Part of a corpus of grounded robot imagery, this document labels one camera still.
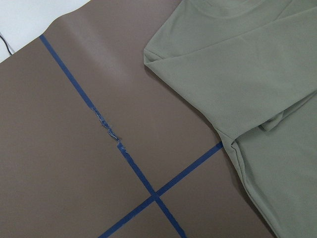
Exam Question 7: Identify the olive green long-sleeve shirt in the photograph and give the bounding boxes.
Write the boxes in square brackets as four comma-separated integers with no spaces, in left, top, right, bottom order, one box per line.
[144,0,317,238]

